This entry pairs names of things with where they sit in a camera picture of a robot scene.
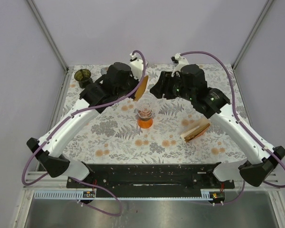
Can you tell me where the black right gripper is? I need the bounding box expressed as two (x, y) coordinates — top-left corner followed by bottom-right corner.
(149, 71), (194, 102)

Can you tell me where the brown paper coffee filter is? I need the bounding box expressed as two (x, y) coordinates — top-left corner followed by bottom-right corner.
(133, 75), (149, 101)

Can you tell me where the clear plastic dripper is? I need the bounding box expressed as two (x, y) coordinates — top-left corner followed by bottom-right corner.
(136, 93), (155, 118)

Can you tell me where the orange coffee filter pack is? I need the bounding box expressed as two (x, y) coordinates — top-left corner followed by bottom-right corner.
(180, 117), (210, 142)

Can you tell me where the orange glass carafe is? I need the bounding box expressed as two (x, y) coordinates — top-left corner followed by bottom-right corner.
(137, 109), (153, 129)

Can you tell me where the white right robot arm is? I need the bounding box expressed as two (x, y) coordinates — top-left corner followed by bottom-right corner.
(150, 64), (285, 188)

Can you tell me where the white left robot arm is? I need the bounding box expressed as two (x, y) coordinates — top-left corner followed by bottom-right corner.
(27, 59), (145, 188)

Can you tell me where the dark green dripper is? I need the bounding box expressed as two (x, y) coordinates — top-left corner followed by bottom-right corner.
(74, 69), (93, 89)

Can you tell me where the floral patterned tablecloth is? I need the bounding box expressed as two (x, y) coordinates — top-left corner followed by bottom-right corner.
(48, 63), (262, 164)

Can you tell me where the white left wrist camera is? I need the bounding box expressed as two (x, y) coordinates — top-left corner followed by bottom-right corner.
(129, 53), (148, 81)

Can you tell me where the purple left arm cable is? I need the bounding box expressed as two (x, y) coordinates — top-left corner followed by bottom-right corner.
(21, 50), (147, 217)

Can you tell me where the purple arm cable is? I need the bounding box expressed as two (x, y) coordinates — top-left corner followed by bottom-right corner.
(178, 51), (285, 206)
(21, 50), (147, 217)

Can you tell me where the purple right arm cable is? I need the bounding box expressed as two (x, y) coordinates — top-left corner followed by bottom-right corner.
(178, 51), (285, 206)

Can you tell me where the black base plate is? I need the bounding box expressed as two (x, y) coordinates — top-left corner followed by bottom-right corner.
(66, 163), (235, 199)

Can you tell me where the white slotted cable duct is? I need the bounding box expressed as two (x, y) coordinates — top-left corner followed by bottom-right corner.
(34, 186), (225, 201)

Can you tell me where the aluminium frame rail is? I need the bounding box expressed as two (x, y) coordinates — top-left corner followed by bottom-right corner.
(24, 171), (279, 190)

